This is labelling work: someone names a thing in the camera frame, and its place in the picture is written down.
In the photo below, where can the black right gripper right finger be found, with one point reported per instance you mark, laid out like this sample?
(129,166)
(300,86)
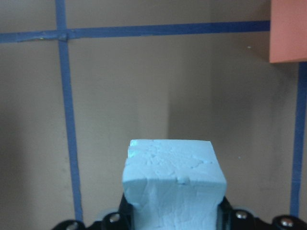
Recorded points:
(223,214)

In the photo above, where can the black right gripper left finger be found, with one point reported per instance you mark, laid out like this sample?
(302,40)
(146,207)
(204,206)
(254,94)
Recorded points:
(125,210)

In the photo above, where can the light blue foam block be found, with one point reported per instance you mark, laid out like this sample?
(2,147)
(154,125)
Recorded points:
(173,184)

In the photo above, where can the orange foam block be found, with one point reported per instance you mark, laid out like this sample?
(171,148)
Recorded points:
(288,31)

